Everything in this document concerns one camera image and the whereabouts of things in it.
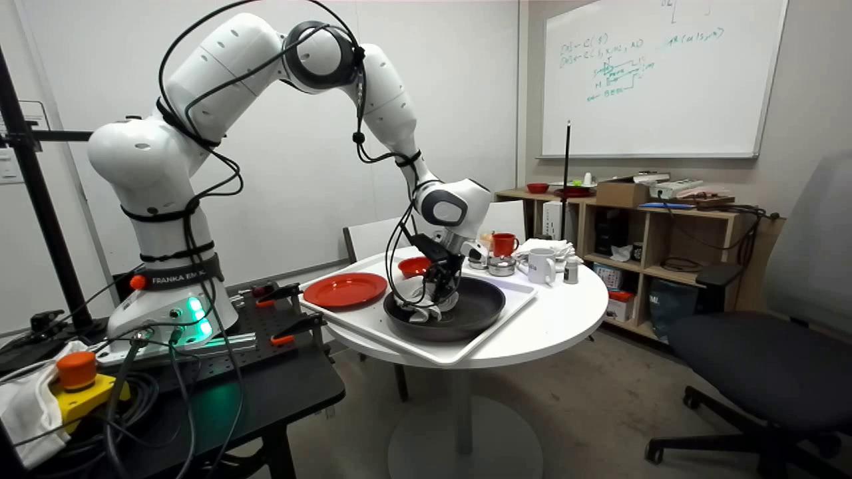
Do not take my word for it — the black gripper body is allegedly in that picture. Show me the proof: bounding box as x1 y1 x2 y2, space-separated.
419 250 467 304

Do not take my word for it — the dark nonstick frying pan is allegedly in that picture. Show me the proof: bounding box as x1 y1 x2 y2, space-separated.
382 273 510 346

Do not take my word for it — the red mug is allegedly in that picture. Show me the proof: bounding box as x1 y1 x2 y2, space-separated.
490 232 522 260

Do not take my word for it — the large red plate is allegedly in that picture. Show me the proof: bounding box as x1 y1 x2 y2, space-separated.
301 268 393 310

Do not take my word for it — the white printed mug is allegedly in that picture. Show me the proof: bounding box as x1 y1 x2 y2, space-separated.
524 250 560 290

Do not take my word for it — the white napkin stack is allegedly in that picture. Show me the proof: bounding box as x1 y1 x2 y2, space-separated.
514 237 578 265

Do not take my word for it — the round white table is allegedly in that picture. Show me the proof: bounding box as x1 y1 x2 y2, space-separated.
322 238 612 479

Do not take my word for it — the thin black pole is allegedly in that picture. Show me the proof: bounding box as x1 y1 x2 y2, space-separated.
560 120 576 245

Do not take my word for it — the black robot workbench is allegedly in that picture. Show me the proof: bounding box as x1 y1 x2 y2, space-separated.
0 280 350 479

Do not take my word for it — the white and red box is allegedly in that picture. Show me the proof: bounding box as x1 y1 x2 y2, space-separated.
608 288 640 323

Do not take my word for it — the small cardboard box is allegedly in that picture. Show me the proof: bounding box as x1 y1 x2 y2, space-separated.
594 177 652 209

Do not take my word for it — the teal storage bin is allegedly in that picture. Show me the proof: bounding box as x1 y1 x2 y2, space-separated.
647 280 706 346

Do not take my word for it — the stack of papers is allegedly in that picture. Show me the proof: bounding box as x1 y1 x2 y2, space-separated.
631 169 708 201

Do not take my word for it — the wooden shelf unit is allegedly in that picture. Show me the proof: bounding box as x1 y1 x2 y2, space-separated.
493 182 787 346

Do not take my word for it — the dark book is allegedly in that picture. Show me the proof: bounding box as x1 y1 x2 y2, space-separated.
678 190 741 213

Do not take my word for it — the grey and black office chair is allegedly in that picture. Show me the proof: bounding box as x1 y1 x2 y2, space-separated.
644 147 852 479

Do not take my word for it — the yellow emergency stop box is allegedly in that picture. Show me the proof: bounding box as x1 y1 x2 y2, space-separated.
49 347 120 425

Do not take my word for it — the crumpled white rag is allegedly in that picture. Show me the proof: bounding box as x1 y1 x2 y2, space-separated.
0 338 93 471

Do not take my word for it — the red handled clamp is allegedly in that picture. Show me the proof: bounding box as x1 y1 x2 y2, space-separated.
268 315 329 351
249 280 306 314

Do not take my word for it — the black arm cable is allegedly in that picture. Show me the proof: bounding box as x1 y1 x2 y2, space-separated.
154 0 430 309

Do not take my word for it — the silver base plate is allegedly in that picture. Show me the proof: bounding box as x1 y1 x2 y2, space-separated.
93 327 261 371

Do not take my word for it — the wall whiteboard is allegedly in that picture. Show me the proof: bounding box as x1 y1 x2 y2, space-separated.
539 0 795 162

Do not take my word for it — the black cable bundle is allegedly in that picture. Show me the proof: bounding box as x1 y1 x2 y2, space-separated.
89 327 257 479

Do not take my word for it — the black aluminium frame stand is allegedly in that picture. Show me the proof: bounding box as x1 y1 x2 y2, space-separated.
0 47 101 331

